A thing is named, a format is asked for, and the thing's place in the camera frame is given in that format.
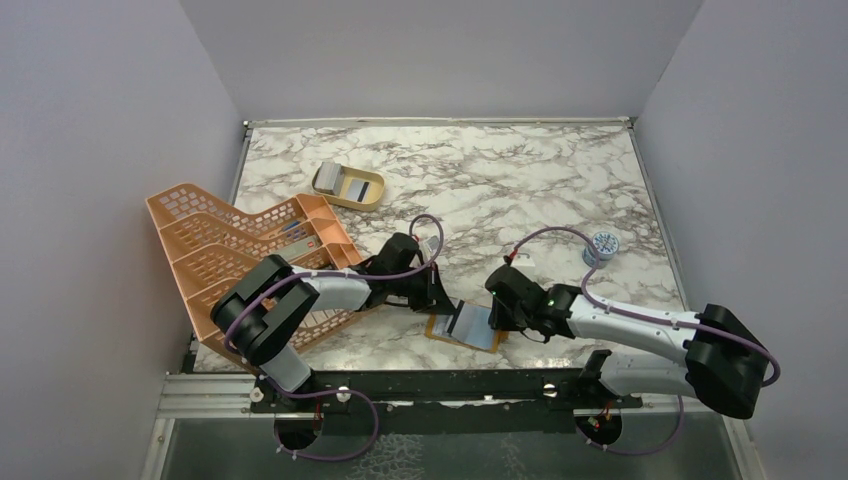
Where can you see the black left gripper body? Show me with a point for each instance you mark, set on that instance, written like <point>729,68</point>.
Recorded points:
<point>413,287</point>

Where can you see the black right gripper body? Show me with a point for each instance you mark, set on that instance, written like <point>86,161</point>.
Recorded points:
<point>509,319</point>

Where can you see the yellow leather card holder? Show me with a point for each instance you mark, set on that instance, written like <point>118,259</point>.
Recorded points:
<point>437,330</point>

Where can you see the white card with black stripe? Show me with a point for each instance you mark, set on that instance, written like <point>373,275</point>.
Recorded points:
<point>470,326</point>

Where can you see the stack of grey cards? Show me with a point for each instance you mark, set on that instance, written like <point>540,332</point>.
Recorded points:
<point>329,178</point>

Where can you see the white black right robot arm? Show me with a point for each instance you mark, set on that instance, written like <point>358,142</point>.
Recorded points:
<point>709,355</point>

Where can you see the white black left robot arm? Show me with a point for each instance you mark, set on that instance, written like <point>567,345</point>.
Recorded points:
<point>261,313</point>

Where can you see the loose striped card in tray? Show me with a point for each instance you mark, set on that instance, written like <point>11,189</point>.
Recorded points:
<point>357,190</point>

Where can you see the beige oval plastic tray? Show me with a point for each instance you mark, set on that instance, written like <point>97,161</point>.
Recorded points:
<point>375,192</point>

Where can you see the grey deli box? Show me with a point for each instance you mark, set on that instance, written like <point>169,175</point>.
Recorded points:
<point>295,250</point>

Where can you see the blue white small jar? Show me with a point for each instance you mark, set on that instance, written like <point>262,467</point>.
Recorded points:
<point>605,246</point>

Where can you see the pink plastic desk organizer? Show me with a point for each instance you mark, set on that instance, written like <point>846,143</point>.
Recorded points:
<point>210,245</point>

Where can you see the aluminium table frame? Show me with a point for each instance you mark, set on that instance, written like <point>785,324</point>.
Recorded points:
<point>447,279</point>

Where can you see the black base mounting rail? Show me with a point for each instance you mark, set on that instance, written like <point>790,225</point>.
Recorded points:
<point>433,402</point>

